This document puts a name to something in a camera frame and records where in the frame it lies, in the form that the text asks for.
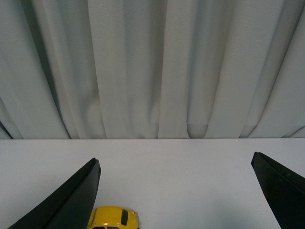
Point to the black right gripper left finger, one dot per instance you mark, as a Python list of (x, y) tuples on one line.
[(69, 206)]

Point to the yellow beetle toy car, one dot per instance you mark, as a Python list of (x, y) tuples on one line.
[(112, 217)]

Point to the light grey curtain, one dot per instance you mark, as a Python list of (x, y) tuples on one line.
[(152, 69)]

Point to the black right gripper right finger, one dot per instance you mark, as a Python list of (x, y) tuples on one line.
[(283, 189)]

